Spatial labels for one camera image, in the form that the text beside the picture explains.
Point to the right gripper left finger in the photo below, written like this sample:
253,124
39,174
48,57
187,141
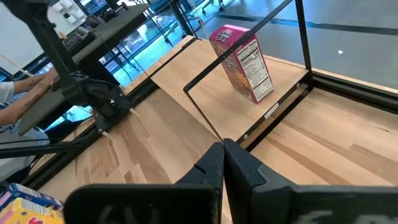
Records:
140,205

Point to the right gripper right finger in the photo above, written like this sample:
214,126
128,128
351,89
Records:
311,205

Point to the yellow Corn Pops cereal box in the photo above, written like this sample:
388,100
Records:
31,214

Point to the blue Frosted Flakes cereal box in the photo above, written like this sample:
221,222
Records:
28,194

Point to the pink Raisin Bran cereal box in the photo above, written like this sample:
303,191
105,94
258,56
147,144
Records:
245,77

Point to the person's forearm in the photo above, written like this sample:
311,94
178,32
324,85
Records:
34,82
21,107

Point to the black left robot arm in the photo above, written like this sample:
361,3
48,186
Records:
46,40

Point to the black table edge bar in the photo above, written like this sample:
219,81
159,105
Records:
357,93

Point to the person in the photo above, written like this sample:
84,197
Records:
12,146

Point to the small white floor scrap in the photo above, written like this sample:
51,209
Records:
340,52

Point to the grey desk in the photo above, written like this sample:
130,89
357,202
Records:
102,34

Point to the office chair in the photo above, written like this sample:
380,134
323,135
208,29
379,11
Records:
214,4

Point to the black aluminium frame rails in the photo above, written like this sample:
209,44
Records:
141,93

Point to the wooden shelf with black frame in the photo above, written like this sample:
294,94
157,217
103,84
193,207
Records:
224,109

